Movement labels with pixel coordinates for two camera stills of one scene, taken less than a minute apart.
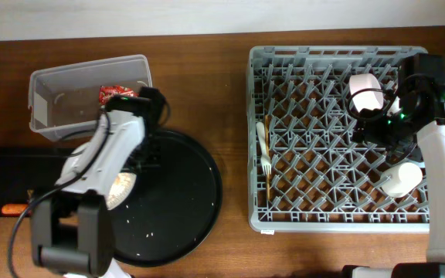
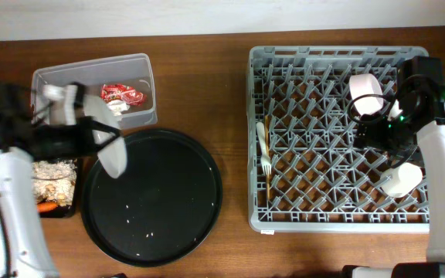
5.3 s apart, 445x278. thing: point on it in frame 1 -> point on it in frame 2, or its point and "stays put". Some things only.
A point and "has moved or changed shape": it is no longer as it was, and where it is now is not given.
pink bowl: x=367 y=100 stays put
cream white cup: x=400 y=181 stays put
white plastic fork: x=266 y=160 stays put
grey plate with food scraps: x=120 y=189 has moved or changed shape
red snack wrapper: x=105 y=93 stays put
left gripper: x=155 y=160 -> x=84 y=141
